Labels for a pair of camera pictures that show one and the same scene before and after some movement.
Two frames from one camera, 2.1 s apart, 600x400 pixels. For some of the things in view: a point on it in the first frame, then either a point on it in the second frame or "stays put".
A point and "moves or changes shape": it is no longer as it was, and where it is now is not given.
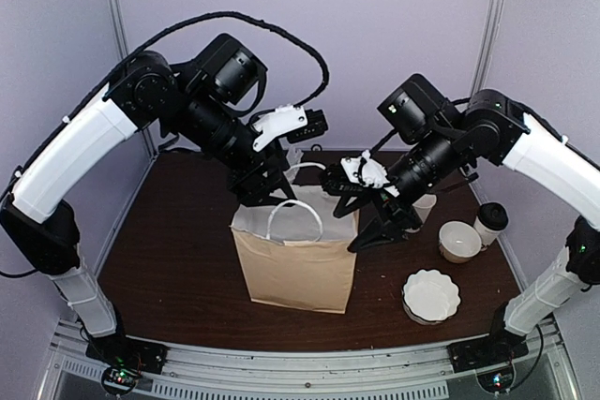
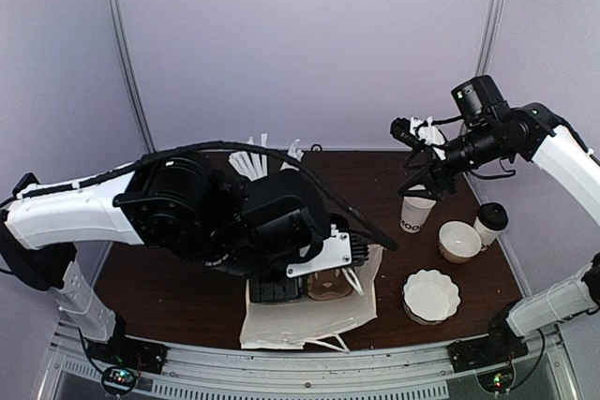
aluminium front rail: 537,372 stays put
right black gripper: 390,228 -> 434,171
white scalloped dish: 430,297 stays put
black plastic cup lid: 493,215 stays put
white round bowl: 458,242 stays put
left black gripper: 252,194 -> 265,294
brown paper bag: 300,255 moves or changes shape
